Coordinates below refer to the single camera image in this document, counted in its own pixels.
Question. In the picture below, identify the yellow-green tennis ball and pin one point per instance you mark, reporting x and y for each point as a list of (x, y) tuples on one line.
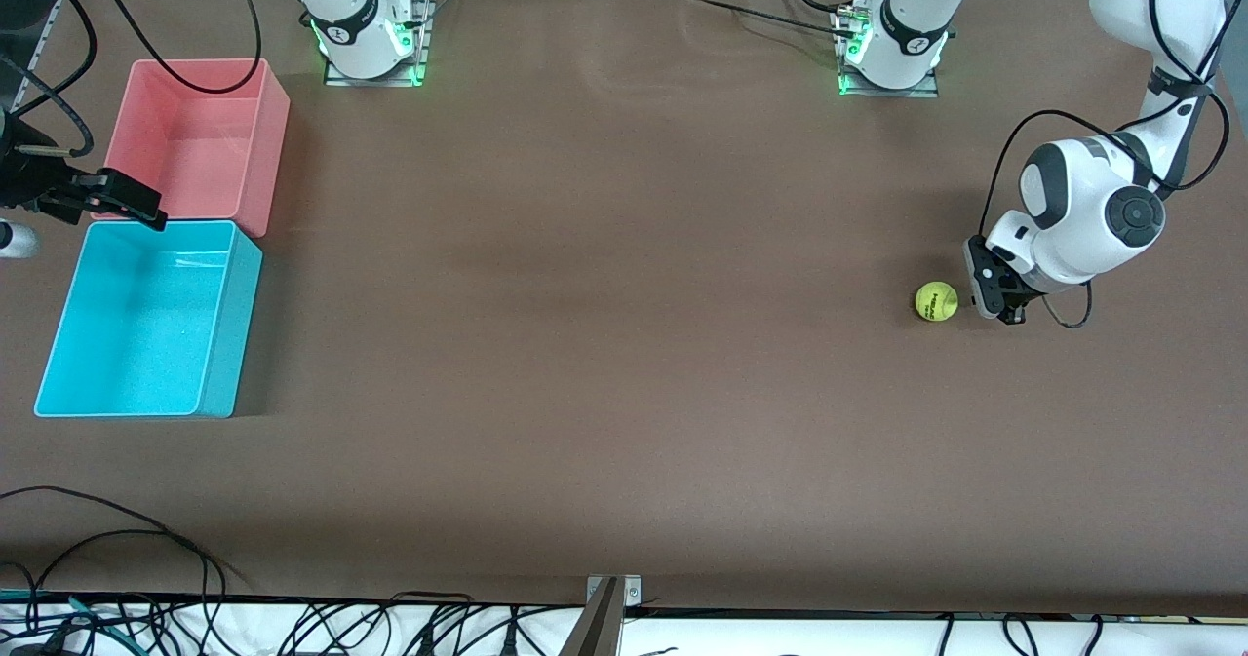
[(936, 302)]

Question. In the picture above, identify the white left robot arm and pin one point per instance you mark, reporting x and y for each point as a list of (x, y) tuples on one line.
[(1082, 208)]

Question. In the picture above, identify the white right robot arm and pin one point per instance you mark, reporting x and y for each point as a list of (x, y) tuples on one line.
[(351, 13)]

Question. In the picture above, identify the pink plastic bin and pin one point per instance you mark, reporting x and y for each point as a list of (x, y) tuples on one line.
[(195, 149)]

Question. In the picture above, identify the blue plastic bin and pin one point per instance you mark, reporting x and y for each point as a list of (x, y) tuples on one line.
[(136, 334)]

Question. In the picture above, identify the silver aluminium extrusion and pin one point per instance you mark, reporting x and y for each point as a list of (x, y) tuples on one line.
[(48, 32)]

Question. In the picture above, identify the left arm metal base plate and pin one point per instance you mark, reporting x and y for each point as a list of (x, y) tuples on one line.
[(926, 92)]

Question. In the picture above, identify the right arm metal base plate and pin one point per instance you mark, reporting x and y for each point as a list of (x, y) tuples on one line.
[(426, 52)]

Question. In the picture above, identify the small metal bracket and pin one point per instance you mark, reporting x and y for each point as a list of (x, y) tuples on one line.
[(632, 590)]

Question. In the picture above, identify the aluminium camera pole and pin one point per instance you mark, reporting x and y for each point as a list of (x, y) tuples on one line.
[(597, 632)]

